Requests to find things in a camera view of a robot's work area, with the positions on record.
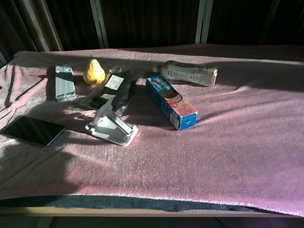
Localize white drink bottle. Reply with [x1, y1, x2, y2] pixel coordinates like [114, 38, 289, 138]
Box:
[152, 60, 219, 87]

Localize pink fleece blanket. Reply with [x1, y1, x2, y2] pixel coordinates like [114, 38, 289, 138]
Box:
[0, 44, 304, 217]

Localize black item in clear bag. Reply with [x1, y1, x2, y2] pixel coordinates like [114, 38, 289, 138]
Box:
[79, 66, 144, 117]

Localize white folding phone stand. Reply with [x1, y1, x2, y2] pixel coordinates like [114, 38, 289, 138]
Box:
[85, 97, 139, 146]

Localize grey rectangular metal block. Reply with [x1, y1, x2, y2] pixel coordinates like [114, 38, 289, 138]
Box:
[55, 61, 77, 103]

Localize dark grey under cloth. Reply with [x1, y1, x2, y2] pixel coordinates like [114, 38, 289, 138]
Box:
[0, 195, 262, 212]

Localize blue smartphone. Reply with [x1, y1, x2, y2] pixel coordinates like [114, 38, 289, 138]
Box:
[0, 116, 66, 147]

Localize white frame post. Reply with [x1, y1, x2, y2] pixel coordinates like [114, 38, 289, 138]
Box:
[89, 0, 109, 49]
[195, 0, 214, 44]

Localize blue cookie box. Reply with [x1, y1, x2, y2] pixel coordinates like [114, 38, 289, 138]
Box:
[145, 74, 198, 131]

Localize yellow pear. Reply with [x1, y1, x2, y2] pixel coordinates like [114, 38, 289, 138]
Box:
[83, 55, 106, 86]

